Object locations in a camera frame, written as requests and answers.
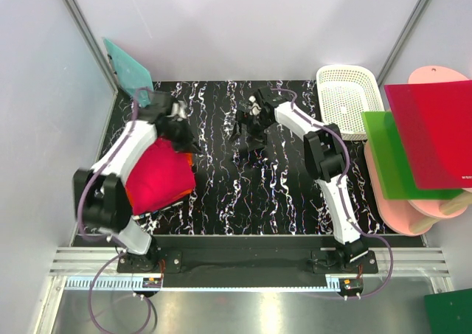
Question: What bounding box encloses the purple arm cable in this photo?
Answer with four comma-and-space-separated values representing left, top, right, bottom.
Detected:
271, 88, 394, 299
75, 86, 160, 331

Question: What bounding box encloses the aluminium rail frame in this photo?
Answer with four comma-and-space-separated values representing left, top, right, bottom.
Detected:
51, 247, 449, 277

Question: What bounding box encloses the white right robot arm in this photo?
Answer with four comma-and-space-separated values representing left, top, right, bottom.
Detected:
229, 86, 368, 273

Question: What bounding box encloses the orange t shirt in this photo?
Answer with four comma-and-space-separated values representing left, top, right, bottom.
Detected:
125, 153, 194, 209

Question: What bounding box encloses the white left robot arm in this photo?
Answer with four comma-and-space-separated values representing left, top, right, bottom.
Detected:
72, 87, 201, 272

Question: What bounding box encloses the white slotted cable duct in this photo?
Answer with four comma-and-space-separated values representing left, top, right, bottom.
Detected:
64, 276, 432, 293

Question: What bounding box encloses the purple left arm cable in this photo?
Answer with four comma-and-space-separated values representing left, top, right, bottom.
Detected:
75, 86, 160, 331

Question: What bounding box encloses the green translucent plastic sheet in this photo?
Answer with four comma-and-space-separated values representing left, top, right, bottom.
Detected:
362, 111, 462, 200

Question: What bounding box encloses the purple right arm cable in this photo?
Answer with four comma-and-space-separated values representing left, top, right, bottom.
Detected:
271, 88, 394, 299

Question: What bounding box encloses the red translucent plastic sheet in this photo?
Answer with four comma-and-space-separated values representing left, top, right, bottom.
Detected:
384, 80, 471, 189

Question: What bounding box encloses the red t shirt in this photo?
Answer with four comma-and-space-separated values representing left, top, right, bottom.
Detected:
125, 136, 196, 216

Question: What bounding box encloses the pink round stool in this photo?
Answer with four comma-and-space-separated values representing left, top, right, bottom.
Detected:
364, 66, 471, 236

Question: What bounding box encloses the dark green board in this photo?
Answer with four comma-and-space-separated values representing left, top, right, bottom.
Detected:
424, 289, 472, 334

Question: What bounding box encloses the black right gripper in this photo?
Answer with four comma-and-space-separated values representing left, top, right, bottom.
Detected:
229, 110, 274, 152

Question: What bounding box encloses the white plastic basket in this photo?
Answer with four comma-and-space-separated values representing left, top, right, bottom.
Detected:
316, 64, 384, 141

